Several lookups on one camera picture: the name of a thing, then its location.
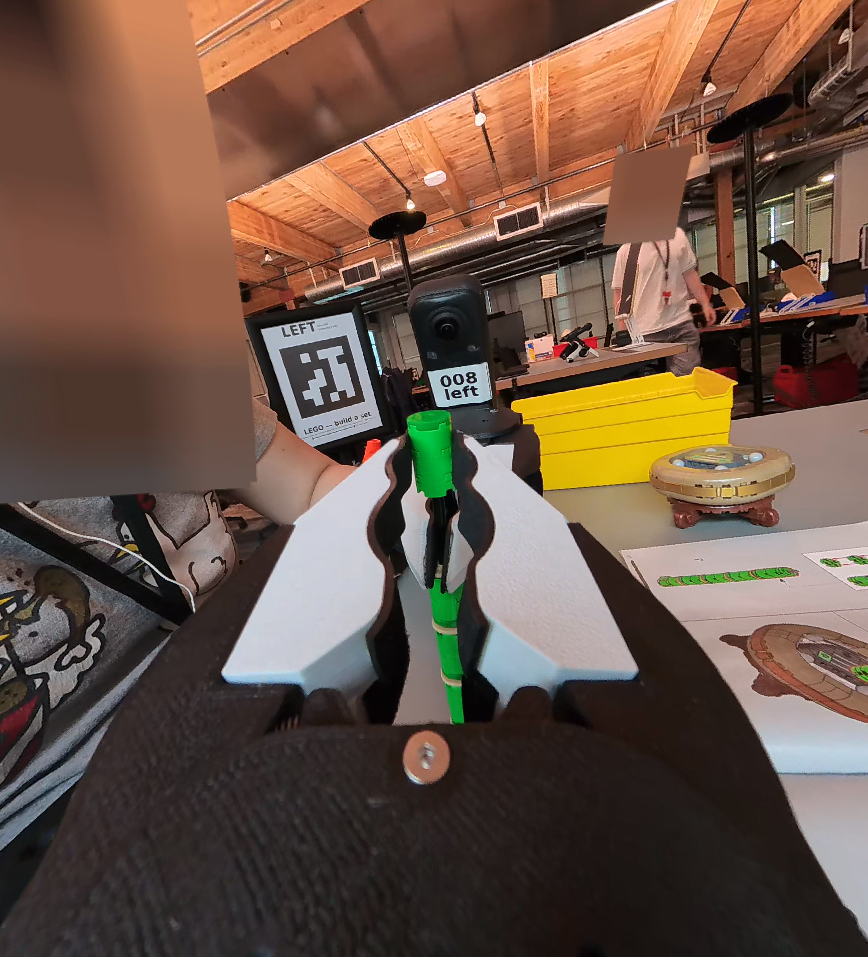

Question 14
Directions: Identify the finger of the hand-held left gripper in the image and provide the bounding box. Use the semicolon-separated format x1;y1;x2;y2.
441;443;516;592
400;489;435;588

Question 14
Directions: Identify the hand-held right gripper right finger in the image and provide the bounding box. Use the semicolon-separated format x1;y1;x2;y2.
452;434;640;722

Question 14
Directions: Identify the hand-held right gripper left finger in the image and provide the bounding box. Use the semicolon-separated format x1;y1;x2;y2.
221;440;413;725

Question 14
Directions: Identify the black axle rod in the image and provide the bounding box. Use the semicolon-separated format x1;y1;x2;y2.
425;493;453;592

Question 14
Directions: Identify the green cylinder brick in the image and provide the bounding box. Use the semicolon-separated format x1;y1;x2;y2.
406;410;455;496

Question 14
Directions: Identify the green stalk with tan rings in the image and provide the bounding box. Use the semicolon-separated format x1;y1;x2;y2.
429;582;466;725

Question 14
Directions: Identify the person's left forearm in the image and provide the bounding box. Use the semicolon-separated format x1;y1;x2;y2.
236;419;356;524

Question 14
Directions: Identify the grey desk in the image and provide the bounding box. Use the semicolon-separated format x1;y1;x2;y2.
397;392;868;957

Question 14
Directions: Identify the black monitor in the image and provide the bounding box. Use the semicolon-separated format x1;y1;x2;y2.
488;310;526;356

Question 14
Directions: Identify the black pole stand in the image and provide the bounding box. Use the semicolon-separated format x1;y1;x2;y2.
368;211;429;296
707;93;794;416

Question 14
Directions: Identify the framed marker sign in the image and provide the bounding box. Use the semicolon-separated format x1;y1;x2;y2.
245;301;390;451

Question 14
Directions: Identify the grey background table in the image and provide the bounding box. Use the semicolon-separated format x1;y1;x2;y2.
494;340;689;390

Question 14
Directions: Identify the yellow plastic bin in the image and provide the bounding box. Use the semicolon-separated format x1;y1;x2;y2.
510;366;737;493

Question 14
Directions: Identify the building instruction booklet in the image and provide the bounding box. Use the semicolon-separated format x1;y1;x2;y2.
619;521;868;775

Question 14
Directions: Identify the tan round brick pot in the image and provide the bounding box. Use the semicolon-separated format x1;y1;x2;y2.
649;443;796;529

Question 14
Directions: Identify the person's grey printed shirt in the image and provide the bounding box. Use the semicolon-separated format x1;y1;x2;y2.
0;400;280;891

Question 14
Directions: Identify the long wooden background table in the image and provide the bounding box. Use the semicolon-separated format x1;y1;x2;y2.
703;295;868;333

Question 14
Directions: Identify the silver ventilation duct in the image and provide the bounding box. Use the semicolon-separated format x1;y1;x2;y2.
303;190;614;300

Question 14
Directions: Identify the white cable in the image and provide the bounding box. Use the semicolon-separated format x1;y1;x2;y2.
15;502;197;613

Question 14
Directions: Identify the black strap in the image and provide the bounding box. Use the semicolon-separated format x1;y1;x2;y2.
0;493;192;625

